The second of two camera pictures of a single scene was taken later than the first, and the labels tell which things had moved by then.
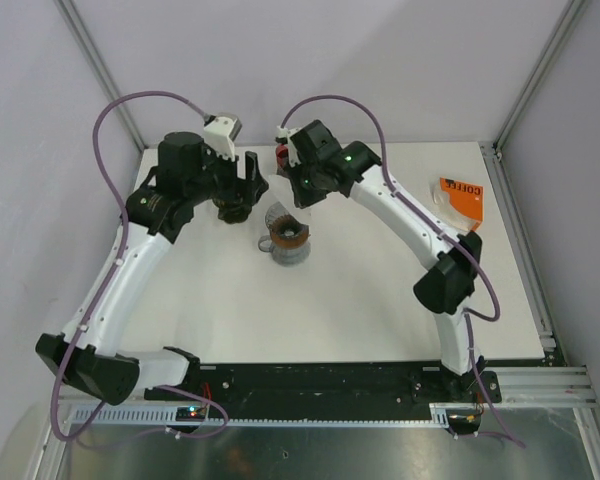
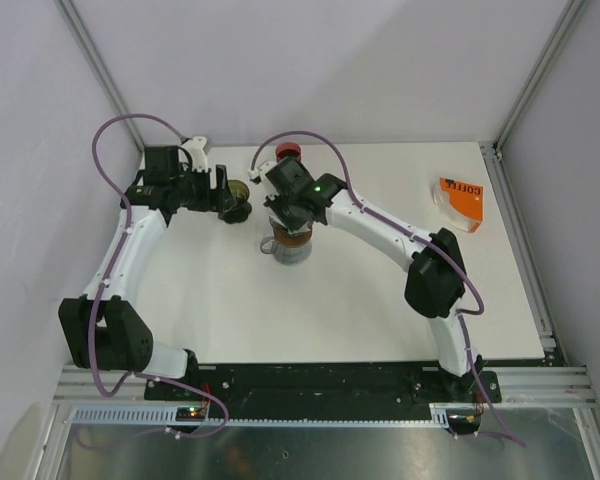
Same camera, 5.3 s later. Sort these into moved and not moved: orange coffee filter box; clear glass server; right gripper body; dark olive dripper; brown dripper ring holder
Moved: right gripper body
Not moved: orange coffee filter box; brown dripper ring holder; dark olive dripper; clear glass server
